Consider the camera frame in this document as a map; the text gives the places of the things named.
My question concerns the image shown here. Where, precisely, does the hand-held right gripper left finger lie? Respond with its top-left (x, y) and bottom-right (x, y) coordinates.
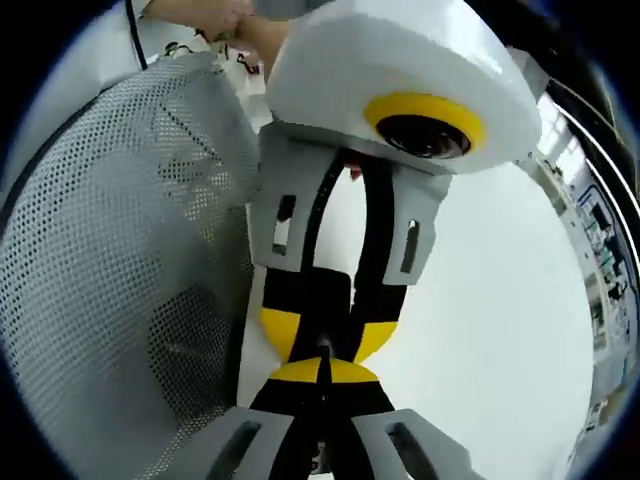
top-left (184, 356), bottom-right (327, 480)

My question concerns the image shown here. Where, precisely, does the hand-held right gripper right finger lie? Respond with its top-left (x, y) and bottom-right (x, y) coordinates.
top-left (324, 357), bottom-right (485, 480)

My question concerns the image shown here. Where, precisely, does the person's left hand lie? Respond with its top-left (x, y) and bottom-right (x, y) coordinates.
top-left (210, 6), bottom-right (291, 77)

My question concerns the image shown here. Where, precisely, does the long ceiling light strip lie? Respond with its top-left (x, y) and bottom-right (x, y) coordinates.
top-left (547, 92), bottom-right (640, 206)

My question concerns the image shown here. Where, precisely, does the blue white display wall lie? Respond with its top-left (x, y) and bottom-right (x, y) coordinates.
top-left (572, 182), bottom-right (632, 306)

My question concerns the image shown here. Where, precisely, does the black cable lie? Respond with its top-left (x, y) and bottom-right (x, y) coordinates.
top-left (123, 0), bottom-right (150, 72)

